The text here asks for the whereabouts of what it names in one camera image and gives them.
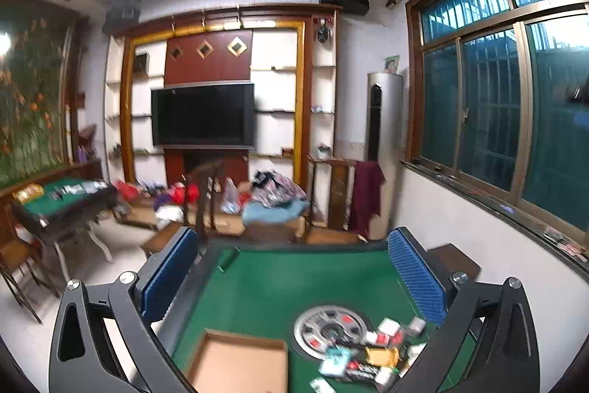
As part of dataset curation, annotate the wooden framed window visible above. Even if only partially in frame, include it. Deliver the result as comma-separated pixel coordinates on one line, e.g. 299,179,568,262
405,0,589,232

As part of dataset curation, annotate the brown wooden chair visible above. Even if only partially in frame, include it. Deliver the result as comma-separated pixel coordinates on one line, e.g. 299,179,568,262
0,236,60,324

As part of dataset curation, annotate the black television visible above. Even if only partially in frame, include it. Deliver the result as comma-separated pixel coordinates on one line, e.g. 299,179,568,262
151,83,256,150

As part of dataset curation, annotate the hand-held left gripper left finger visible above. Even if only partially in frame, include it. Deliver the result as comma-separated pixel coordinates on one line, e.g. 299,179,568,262
48,226,203,393

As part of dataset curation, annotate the carved wooden chair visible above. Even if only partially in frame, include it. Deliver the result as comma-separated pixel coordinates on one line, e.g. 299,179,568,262
307,156,364,237

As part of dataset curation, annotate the cardboard box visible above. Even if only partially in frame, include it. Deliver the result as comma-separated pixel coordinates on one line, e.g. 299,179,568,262
186,329,290,393

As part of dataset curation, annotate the small green mahjong table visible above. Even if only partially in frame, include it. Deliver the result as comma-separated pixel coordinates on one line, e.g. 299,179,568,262
11,176,119,278

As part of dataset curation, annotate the floral wall mural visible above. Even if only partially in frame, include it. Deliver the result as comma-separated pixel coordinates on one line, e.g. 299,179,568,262
0,1,77,191

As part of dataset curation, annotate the red plastic bag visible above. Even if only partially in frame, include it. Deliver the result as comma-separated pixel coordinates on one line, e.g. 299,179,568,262
170,185,200,205
115,179,139,200

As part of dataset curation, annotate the low wooden table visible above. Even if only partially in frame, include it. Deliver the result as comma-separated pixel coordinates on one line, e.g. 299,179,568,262
140,222,185,260

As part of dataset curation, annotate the maroon cloth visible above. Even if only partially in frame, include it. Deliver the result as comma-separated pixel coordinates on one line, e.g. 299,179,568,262
348,160,386,239

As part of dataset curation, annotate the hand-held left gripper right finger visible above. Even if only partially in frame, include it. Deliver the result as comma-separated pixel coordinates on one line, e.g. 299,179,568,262
387,226,541,393

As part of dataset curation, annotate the silver standing air conditioner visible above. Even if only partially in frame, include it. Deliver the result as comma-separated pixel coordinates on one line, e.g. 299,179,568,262
364,71,404,239

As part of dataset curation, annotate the dark wooden chair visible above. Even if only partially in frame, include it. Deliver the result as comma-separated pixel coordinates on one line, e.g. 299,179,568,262
181,160,226,237

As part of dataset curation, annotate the gold foil packet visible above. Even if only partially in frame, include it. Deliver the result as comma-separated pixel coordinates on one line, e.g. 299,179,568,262
363,346,400,368

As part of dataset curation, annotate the round table control panel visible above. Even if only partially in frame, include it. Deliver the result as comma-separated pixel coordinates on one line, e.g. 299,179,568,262
293,305,374,361

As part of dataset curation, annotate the floral cloth pile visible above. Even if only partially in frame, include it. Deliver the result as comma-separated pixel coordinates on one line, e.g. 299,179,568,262
251,169,307,210

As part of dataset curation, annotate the light wooden drawer box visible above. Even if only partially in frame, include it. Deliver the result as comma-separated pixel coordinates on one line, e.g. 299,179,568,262
114,202,157,230

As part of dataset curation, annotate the silver box red label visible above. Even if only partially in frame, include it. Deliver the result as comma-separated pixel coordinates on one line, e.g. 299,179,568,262
345,361,396,385

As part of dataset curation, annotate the clear plastic bag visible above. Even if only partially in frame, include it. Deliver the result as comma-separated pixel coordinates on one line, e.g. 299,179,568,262
221,176,241,214

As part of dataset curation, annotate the white plastic bottle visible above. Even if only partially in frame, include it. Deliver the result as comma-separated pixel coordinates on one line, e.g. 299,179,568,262
405,342,428,375

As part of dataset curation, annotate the blue cloth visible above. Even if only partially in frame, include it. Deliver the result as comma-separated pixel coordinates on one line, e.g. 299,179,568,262
241,200,309,227

